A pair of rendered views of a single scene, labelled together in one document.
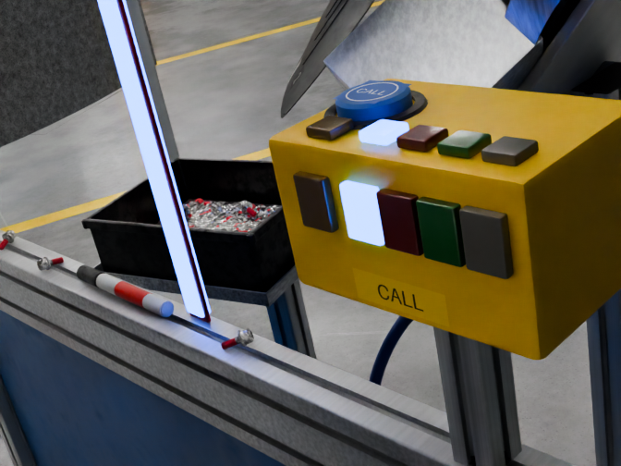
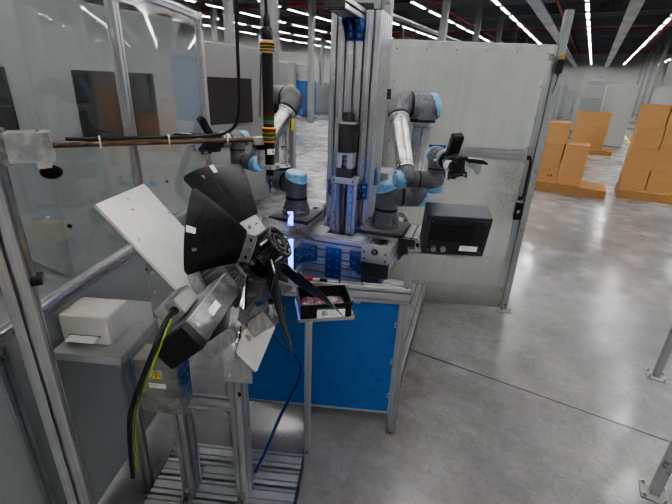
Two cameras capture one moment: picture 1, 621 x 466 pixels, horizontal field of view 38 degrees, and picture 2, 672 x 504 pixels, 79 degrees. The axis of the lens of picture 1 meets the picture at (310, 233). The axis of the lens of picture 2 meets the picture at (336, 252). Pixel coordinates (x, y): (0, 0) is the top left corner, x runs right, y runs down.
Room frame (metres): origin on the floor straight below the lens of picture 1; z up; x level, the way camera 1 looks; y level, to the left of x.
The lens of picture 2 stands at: (1.96, -0.96, 1.70)
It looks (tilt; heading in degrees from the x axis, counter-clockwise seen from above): 22 degrees down; 134
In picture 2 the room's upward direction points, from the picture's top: 2 degrees clockwise
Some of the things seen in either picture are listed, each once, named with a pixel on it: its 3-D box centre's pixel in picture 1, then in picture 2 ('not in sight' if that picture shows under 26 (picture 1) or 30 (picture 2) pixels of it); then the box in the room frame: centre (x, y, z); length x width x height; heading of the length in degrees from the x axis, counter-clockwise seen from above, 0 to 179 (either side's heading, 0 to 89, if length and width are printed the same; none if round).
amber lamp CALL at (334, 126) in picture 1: (330, 128); not in sight; (0.44, -0.02, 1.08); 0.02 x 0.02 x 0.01; 40
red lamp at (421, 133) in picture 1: (422, 138); not in sight; (0.40, -0.06, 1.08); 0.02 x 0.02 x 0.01; 40
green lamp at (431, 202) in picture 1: (442, 231); not in sight; (0.36, -0.06, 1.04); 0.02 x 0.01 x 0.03; 40
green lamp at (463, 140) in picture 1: (464, 143); not in sight; (0.38, -0.08, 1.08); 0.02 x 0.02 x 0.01; 40
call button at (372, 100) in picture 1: (373, 104); not in sight; (0.46, -0.05, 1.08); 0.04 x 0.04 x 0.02
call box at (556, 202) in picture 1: (455, 211); not in sight; (0.42, -0.08, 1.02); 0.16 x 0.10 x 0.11; 40
